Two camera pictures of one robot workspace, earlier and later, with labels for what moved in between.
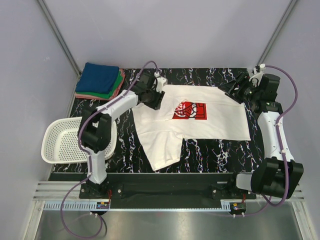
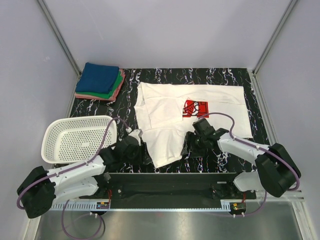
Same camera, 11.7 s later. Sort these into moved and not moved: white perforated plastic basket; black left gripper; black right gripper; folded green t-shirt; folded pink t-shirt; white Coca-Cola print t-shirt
Moved: black left gripper; black right gripper
Not moved: white perforated plastic basket; white Coca-Cola print t-shirt; folded pink t-shirt; folded green t-shirt
